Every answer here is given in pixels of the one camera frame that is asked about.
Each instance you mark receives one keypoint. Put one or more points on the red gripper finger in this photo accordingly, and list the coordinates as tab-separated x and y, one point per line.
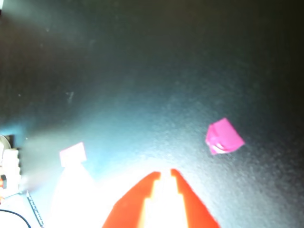
194	209
128	204

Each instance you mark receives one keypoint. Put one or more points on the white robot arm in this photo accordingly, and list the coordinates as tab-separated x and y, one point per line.
10	164

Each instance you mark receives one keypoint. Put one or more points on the white numbered grid paper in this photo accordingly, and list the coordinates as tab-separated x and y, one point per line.
78	202

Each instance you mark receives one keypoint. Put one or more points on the black ruler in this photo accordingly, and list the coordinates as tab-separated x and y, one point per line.
35	211

